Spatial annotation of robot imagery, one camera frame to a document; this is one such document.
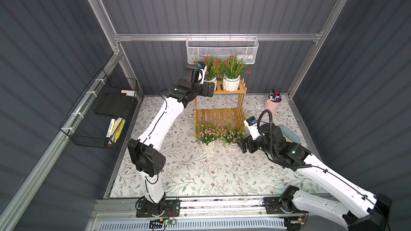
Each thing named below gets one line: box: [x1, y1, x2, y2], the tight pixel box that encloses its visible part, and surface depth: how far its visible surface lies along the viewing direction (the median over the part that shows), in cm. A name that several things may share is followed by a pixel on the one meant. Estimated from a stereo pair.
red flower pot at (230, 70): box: [218, 55, 253, 92], surface depth 80 cm
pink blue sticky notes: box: [120, 89, 136, 97], surface depth 86 cm
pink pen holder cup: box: [263, 93, 283, 114], surface depth 105 cm
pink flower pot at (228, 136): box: [218, 125, 246, 154], surface depth 84 cm
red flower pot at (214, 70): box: [202, 54, 225, 91], surface depth 75 cm
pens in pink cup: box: [267, 88, 283, 103], surface depth 104 cm
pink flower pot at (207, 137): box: [193, 124, 222, 154], surface depth 84 cm
